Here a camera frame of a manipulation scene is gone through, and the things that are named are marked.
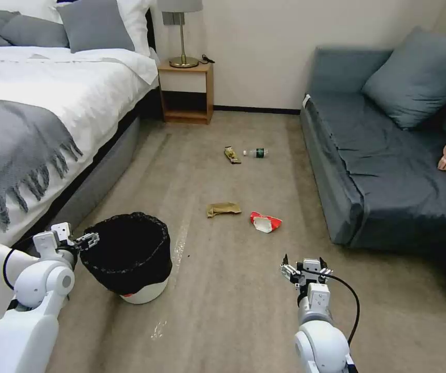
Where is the brass table lamp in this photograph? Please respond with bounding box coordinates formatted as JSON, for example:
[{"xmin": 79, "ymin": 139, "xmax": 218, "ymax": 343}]
[{"xmin": 157, "ymin": 0, "xmax": 204, "ymax": 69}]

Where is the long grey pillow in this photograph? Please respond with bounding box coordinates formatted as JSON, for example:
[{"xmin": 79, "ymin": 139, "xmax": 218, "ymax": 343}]
[{"xmin": 0, "ymin": 15, "xmax": 70, "ymax": 49}]

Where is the white duvet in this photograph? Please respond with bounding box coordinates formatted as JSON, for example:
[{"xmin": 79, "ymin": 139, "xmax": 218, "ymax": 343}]
[{"xmin": 0, "ymin": 46, "xmax": 160, "ymax": 339}]

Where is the white round trash bin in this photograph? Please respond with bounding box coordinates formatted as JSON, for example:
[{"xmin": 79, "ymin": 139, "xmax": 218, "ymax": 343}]
[{"xmin": 108, "ymin": 271, "xmax": 169, "ymax": 305}]

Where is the grey fringed throw blanket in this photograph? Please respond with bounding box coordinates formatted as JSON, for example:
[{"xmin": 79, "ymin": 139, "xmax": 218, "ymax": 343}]
[{"xmin": 0, "ymin": 97, "xmax": 83, "ymax": 233}]

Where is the black bin liner bag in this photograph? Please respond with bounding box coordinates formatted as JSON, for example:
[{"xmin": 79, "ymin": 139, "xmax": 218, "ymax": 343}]
[{"xmin": 79, "ymin": 211, "xmax": 172, "ymax": 293}]

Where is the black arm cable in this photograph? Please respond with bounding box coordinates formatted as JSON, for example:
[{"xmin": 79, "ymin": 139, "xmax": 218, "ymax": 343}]
[
  {"xmin": 3, "ymin": 236, "xmax": 39, "ymax": 292},
  {"xmin": 317, "ymin": 273, "xmax": 361, "ymax": 345}
]

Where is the wooden nightstand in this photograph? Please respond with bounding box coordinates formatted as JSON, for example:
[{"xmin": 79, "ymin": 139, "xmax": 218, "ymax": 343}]
[{"xmin": 157, "ymin": 58, "xmax": 215, "ymax": 125}]

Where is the crumpled brown paper bag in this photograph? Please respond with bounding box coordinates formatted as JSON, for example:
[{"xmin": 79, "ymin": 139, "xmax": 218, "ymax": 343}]
[{"xmin": 206, "ymin": 202, "xmax": 242, "ymax": 219}]

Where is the gold snack wrapper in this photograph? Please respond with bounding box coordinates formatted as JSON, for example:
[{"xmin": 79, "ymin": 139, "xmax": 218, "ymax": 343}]
[{"xmin": 223, "ymin": 146, "xmax": 243, "ymax": 165}]

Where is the black headboard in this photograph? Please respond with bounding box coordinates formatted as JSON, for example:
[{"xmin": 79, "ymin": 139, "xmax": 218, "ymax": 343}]
[{"xmin": 145, "ymin": 7, "xmax": 158, "ymax": 60}]

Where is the grey upholstered bed base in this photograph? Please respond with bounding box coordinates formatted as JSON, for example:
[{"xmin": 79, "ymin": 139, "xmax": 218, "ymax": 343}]
[{"xmin": 11, "ymin": 87, "xmax": 161, "ymax": 249}]

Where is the large blue sofa cushion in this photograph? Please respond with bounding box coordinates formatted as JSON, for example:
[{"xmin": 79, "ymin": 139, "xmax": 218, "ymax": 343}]
[{"xmin": 361, "ymin": 26, "xmax": 446, "ymax": 131}]

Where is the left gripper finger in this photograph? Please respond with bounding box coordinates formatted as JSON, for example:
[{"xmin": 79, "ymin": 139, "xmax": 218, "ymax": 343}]
[{"xmin": 79, "ymin": 231, "xmax": 101, "ymax": 250}]

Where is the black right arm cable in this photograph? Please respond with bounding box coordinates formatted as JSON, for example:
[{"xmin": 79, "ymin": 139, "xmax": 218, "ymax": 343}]
[{"xmin": 317, "ymin": 273, "xmax": 361, "ymax": 345}]

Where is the crumpled red white carton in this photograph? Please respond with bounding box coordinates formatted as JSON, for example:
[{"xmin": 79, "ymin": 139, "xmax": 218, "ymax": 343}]
[{"xmin": 249, "ymin": 211, "xmax": 284, "ymax": 234}]

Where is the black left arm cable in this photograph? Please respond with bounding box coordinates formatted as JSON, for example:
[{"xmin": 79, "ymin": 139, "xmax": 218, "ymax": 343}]
[{"xmin": 3, "ymin": 236, "xmax": 39, "ymax": 292}]

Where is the blue grey sofa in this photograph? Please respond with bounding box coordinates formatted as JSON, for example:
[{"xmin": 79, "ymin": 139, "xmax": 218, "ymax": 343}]
[{"xmin": 300, "ymin": 46, "xmax": 446, "ymax": 313}]

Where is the large square grey pillow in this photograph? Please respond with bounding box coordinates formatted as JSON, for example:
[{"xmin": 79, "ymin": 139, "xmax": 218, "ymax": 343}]
[{"xmin": 56, "ymin": 0, "xmax": 135, "ymax": 54}]

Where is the white pillow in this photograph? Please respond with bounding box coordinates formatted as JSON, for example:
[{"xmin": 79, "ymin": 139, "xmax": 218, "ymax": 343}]
[
  {"xmin": 116, "ymin": 0, "xmax": 154, "ymax": 58},
  {"xmin": 0, "ymin": 0, "xmax": 65, "ymax": 24}
]

